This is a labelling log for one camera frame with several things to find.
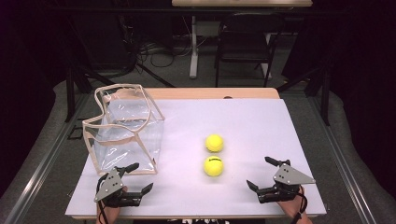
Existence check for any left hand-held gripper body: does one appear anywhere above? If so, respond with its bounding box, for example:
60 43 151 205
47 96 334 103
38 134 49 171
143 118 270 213
93 167 143 208

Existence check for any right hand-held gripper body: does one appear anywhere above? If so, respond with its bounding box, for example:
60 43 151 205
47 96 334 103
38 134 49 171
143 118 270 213
257 159 317 204

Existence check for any clear plastic bag beige trim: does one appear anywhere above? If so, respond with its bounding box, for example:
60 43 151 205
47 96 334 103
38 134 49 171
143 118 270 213
81 83 166 176

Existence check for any yellow tennis ball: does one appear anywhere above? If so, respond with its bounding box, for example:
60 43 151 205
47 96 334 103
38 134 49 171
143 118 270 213
205 133 225 153
203 155 225 177

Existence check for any person's left hand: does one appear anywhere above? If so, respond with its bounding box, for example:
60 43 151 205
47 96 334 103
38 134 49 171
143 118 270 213
96 203 122 224

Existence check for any person's right hand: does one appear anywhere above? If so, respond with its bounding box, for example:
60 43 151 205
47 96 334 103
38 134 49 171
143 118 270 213
277 186 313 224

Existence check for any white table mat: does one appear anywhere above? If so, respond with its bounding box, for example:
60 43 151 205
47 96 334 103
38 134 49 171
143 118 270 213
64 98 327 217

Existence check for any black metal stand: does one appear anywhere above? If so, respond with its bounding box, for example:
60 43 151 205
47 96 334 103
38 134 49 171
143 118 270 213
321 66 332 126
64 64 77 123

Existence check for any wooden table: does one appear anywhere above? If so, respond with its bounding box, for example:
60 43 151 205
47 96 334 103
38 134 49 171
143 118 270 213
69 87 327 220

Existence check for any black folding chair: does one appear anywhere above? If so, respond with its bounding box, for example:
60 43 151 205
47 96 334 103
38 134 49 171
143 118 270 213
214 12 286 88

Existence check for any white-legged desk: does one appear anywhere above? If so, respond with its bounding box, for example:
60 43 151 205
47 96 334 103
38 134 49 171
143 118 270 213
171 0 313 79

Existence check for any left hand-held gripper cable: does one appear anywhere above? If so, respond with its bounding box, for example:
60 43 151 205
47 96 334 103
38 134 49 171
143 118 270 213
96 174 110 224

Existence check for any hand-held gripper cable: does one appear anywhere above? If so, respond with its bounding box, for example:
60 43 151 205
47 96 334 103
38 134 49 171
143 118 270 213
96 174 110 224
290 186 309 224

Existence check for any right hand-held gripper cable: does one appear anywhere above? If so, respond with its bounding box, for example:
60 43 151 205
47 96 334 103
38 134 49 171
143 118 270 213
290 186 309 224

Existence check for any metal floor rail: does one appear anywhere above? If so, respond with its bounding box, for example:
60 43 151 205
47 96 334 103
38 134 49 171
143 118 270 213
307 95 378 224
0 92 92 224

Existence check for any bundle of floor cables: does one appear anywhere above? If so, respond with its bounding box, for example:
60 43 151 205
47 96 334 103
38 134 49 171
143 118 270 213
136 38 194 68

